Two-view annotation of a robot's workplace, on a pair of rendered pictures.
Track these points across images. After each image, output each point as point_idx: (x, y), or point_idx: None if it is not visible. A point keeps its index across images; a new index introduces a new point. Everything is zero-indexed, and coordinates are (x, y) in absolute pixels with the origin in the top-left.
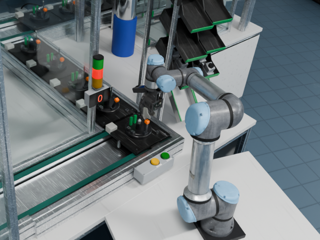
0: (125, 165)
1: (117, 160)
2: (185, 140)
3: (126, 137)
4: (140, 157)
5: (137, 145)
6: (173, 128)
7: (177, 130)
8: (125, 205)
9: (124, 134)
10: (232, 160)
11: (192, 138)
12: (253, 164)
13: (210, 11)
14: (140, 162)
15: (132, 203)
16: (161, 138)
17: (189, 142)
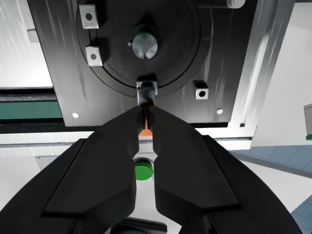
0: (12, 138)
1: (23, 75)
2: (276, 94)
3: (73, 42)
4: (74, 138)
5: (89, 104)
6: (308, 31)
7: (309, 45)
8: (16, 157)
9: (74, 14)
10: (278, 182)
11: (295, 98)
12: (291, 201)
13: None
14: (61, 152)
15: (31, 159)
16: (186, 121)
17: (277, 103)
